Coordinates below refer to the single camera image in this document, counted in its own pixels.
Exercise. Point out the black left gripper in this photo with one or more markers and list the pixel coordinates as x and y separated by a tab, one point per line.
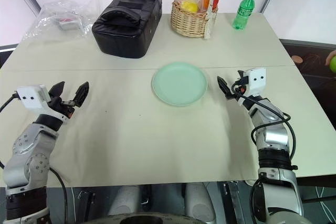
61	104

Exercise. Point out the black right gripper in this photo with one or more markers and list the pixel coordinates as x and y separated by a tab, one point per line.
240	89

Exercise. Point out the green round fruit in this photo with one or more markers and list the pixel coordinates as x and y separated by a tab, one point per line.
333	64

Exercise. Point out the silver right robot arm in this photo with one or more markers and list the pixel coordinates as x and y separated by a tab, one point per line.
275	134

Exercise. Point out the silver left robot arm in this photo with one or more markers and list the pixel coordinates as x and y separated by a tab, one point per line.
29	155

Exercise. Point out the mint green round plate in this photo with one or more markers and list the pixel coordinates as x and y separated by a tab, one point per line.
179	83

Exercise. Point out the orange fruit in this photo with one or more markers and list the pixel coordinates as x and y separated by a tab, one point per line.
207	1

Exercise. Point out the person's bare hand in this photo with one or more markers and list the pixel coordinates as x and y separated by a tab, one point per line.
330	56

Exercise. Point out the small grey box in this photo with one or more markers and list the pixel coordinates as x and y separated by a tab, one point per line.
67	23

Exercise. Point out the brown round disc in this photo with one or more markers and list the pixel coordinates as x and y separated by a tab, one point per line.
297	58

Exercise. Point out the green plastic bottle yellow cap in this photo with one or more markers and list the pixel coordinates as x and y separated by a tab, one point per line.
242	11

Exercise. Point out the woven wicker basket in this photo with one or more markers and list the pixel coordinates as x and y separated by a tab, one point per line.
186	22

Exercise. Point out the crumpled clear plastic bag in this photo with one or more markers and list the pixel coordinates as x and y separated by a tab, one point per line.
46	14

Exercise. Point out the black padded carry bag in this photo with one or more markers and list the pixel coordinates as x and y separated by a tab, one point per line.
126	32

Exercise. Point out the yellow lemon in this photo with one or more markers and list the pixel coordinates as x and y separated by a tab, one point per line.
189	5

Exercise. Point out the pale grey rounded shape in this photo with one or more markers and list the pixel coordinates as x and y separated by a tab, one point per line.
199	201
123	200

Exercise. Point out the dark rounded shape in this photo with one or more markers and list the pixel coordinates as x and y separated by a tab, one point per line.
141	219

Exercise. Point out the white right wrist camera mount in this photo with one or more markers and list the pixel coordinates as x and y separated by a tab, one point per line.
256	79

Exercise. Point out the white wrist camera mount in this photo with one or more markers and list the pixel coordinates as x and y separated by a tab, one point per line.
31	96
256	79

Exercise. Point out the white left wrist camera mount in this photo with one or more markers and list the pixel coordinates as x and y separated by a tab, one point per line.
31	96

